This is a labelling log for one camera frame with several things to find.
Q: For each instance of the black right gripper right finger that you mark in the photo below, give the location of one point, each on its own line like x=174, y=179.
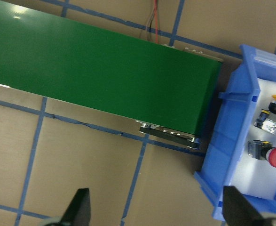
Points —
x=237, y=211

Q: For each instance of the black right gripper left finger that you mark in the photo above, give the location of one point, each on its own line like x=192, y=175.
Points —
x=78, y=212

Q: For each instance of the red push button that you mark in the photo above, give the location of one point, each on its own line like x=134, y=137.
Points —
x=262, y=150

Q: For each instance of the yellow push button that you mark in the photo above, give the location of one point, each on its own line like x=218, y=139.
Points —
x=266, y=120

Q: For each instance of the right bin white foam liner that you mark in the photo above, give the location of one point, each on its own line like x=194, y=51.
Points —
x=252, y=176

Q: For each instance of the blue bin right side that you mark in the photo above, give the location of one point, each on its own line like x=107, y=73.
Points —
x=227, y=144

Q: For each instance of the green conveyor belt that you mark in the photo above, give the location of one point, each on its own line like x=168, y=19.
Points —
x=167, y=90

